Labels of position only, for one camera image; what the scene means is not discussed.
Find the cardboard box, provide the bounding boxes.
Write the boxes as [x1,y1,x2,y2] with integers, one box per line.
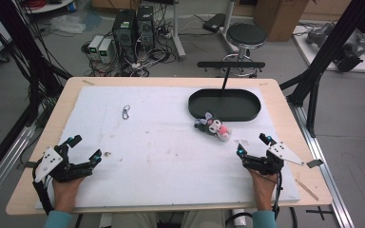
[254,0,310,43]

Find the grey device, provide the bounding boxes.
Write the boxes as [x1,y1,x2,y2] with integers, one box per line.
[305,22,336,48]

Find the thin wooden stick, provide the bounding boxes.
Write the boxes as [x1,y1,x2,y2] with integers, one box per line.
[295,179,319,202]

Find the black and pink plush toy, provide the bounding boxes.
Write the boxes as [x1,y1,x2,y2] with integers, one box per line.
[193,111,233,143]

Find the black hanger stand oval base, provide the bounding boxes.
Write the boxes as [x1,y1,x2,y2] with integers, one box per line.
[187,61,266,123]

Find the flat black box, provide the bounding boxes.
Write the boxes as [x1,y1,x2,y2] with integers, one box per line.
[202,12,226,33]

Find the white board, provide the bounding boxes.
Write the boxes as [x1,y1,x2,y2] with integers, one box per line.
[292,24,365,74]

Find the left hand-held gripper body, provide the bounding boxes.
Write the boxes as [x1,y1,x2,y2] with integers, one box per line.
[32,143,94,184]

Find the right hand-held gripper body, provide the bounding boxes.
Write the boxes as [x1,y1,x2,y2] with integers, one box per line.
[240,141,306,176]

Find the person's left hand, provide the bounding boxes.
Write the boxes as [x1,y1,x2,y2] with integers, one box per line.
[51,177,85,213]

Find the aluminium rail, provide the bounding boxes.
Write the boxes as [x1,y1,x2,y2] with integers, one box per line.
[288,103,356,228]
[0,123,38,212]

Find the white power supply unit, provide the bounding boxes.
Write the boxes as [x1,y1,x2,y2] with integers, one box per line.
[98,38,114,65]
[87,35,105,61]

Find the round white table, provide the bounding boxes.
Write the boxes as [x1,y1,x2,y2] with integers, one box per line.
[22,0,74,14]

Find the clear plastic bag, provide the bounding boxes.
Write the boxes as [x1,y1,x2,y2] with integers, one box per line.
[49,14,86,35]

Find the black tape piece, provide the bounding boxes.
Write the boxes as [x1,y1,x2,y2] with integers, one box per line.
[15,161,39,170]
[306,159,325,169]

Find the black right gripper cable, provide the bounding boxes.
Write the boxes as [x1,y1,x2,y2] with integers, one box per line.
[271,170,283,220]

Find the white table leg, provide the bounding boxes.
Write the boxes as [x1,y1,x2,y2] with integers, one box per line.
[170,0,187,62]
[219,0,240,54]

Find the black device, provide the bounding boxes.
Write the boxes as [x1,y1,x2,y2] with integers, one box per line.
[333,29,365,73]

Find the person's right hand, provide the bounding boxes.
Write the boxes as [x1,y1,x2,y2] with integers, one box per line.
[248,169,279,212]

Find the black frame strut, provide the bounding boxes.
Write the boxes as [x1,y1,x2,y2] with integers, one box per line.
[279,0,365,138]
[0,0,74,188]

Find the wooden table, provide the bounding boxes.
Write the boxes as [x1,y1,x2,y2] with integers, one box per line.
[5,76,334,217]

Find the black computer tower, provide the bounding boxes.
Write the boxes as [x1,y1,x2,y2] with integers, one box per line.
[112,9,137,63]
[136,5,156,48]

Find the person's legs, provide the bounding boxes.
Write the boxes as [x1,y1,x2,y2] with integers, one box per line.
[111,209,232,228]

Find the white foam mat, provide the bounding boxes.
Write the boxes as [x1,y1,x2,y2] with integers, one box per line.
[34,85,301,210]

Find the black round stool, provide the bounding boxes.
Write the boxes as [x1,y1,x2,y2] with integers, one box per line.
[221,22,268,79]

